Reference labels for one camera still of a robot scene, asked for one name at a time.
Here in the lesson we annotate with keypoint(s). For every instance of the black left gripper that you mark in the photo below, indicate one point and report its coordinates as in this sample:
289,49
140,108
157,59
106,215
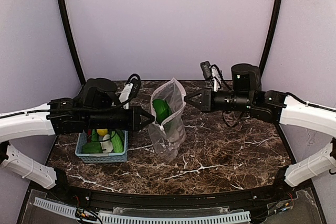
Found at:
135,118

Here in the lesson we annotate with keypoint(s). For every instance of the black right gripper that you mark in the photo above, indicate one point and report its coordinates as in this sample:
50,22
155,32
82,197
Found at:
206,99

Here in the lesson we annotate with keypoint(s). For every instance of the green leafy vegetable toy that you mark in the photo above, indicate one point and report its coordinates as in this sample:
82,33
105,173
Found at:
162,110

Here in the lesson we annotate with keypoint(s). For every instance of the clear zip top bag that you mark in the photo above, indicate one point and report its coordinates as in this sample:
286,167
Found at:
168,136

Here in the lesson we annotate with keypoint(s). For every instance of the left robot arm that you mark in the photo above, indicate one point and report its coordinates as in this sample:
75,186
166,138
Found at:
97,106

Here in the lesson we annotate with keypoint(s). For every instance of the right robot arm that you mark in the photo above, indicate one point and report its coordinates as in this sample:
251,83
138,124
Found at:
274,107

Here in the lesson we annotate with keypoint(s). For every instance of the green cucumber toy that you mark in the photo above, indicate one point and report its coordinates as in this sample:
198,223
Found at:
117,140

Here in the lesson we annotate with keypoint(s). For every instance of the yellow corn toy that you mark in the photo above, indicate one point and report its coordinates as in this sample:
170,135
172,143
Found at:
102,132

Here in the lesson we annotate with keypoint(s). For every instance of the white radish toy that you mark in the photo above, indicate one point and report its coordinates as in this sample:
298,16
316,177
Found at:
106,144

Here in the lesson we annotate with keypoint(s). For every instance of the red chili pepper toy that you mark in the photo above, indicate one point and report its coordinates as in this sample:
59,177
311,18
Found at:
89,132

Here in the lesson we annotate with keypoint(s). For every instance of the long green pepper toy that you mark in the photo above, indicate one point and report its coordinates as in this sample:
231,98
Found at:
93,145

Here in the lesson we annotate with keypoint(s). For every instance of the blue plastic basket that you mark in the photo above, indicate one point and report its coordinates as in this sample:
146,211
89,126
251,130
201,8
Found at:
101,157

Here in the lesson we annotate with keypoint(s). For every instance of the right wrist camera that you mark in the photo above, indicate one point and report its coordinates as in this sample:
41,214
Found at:
211,74

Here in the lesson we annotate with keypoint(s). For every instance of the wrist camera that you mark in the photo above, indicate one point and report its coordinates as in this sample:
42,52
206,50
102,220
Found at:
130,90
211,74

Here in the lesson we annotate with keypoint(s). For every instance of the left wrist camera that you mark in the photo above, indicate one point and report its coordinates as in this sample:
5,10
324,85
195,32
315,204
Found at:
130,90

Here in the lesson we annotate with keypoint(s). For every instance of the black front rail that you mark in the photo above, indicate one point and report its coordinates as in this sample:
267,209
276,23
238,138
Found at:
104,187

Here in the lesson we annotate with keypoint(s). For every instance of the white slotted cable duct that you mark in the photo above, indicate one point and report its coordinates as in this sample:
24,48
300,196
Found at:
80,214

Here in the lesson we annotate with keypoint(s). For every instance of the right black frame post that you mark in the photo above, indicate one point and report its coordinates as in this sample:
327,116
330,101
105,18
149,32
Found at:
270,35

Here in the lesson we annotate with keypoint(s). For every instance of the black frame post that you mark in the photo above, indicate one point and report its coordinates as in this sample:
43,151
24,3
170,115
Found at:
70,41
270,35

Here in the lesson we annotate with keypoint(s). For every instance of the left black frame post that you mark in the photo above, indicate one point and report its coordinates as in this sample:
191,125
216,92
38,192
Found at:
70,41

